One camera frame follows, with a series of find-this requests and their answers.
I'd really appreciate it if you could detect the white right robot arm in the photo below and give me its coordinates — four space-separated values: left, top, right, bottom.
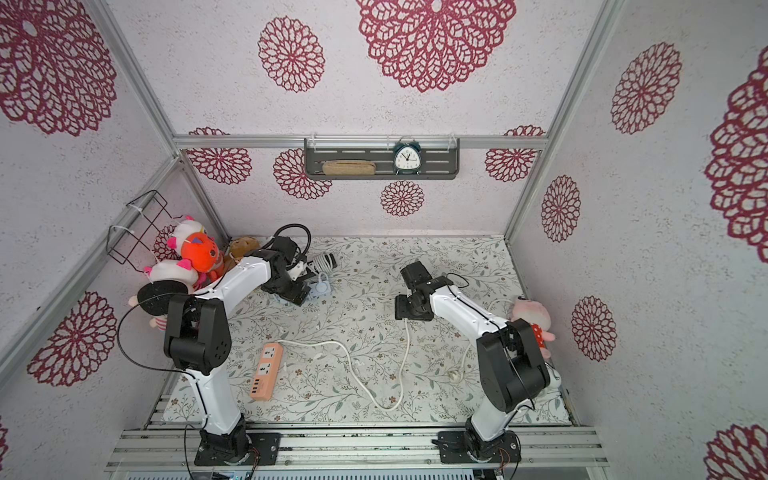
395 261 551 444

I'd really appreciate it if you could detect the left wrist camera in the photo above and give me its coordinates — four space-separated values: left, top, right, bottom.
287 261 307 281

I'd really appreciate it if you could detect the light blue power strip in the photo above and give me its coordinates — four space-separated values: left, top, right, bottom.
308 272 332 299

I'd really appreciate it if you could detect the striped black white object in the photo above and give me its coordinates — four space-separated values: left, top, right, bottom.
307 253 339 274

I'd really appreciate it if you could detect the white pink plush toy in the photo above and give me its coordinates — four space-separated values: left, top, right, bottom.
167 216 206 256

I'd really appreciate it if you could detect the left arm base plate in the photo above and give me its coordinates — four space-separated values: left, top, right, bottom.
193 430 282 467

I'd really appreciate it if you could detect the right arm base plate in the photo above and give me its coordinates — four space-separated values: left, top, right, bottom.
431 430 522 464

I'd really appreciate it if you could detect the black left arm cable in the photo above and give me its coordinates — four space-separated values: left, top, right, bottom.
115 293 199 424

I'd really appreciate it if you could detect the pink frog plush toy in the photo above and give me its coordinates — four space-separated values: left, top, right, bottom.
510 297 556 360

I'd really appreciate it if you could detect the black wire basket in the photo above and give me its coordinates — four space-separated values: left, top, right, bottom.
104 189 179 273

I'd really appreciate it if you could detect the orange power strip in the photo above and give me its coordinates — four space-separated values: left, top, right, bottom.
249 343 283 401

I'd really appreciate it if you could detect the tan pouch on shelf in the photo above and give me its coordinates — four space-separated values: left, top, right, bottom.
322 160 376 176

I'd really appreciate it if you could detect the teal alarm clock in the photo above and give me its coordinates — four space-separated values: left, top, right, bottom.
393 142 423 175

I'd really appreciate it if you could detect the brown teddy bear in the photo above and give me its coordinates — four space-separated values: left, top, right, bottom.
224 236 260 272

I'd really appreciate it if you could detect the black faced striped plush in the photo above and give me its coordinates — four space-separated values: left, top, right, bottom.
128 259 207 331

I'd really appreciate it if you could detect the white alarm clock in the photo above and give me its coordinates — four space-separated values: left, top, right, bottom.
546 362 562 393

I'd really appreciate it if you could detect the grey wall shelf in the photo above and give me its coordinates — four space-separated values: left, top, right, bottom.
304 137 460 181

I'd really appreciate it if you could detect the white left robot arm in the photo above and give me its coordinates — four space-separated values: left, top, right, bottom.
164 235 309 436

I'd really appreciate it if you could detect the orange plush toy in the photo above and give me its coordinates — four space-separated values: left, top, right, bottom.
180 232 224 282

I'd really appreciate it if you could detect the white power cord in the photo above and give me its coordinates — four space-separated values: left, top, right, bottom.
277 299 499 413

